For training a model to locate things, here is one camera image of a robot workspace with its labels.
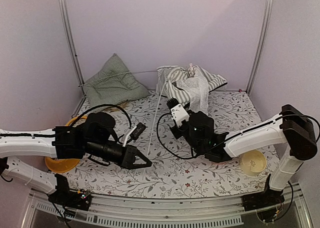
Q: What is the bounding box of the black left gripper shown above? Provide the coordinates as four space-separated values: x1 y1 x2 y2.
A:
85 138 152 168

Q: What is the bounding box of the green striped pet tent fabric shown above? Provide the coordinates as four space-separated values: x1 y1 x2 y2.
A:
156 64 228 114

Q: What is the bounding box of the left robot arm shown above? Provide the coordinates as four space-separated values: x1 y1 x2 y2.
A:
0 112 152 205

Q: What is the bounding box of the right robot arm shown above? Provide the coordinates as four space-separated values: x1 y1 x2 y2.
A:
167 99 320 206

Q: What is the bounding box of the cream pet bowl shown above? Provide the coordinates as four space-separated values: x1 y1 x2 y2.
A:
239 150 267 176

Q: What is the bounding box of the green checkered cushion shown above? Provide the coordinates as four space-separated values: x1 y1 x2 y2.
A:
83 53 150 107

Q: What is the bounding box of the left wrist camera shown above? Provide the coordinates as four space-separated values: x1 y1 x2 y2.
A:
122 123 146 147

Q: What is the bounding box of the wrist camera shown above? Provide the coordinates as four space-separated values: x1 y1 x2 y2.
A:
122 123 146 147
166 98 190 127

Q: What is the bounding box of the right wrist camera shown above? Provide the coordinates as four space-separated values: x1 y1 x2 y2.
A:
166 98 190 127

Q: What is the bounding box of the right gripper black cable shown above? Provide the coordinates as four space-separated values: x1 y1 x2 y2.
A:
156 112 251 160

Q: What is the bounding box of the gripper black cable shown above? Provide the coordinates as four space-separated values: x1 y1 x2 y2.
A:
74 104 133 138
156 112 251 160

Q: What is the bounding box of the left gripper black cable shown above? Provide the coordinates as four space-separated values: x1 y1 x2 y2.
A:
74 104 133 138

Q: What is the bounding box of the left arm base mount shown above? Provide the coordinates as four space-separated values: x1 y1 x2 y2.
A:
48 174 92 211

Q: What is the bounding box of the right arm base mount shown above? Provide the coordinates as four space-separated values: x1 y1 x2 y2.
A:
241 174 285 211

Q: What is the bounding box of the front aluminium rail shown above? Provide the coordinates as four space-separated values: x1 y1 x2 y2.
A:
21 183 317 227

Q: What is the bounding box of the right aluminium corner post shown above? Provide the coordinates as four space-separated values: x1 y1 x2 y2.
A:
246 0 274 96

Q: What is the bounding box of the aluminium corner post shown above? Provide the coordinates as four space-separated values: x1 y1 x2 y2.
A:
58 0 86 96
246 0 274 96

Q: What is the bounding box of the left aluminium corner post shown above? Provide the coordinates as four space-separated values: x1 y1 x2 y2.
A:
58 0 86 96

